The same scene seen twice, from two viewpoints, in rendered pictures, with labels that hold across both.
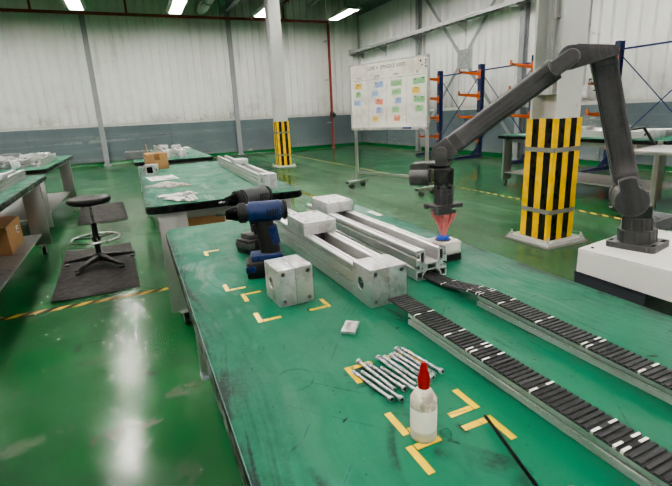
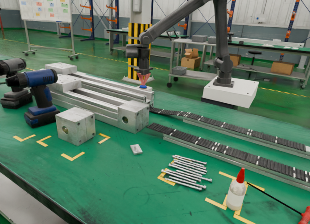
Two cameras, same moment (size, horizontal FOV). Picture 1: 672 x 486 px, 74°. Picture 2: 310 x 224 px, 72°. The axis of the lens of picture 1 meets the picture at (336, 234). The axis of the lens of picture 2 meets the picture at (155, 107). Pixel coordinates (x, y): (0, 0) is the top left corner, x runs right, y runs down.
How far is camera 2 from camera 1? 46 cm
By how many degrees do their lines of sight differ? 35
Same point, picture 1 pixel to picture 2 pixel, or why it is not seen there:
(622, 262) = (224, 92)
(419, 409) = (241, 194)
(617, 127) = (223, 32)
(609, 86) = (222, 11)
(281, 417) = not seen: outside the picture
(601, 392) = (265, 154)
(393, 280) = (144, 115)
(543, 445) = (275, 188)
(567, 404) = (274, 166)
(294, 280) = (85, 126)
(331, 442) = not seen: outside the picture
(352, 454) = not seen: outside the picture
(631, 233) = (224, 79)
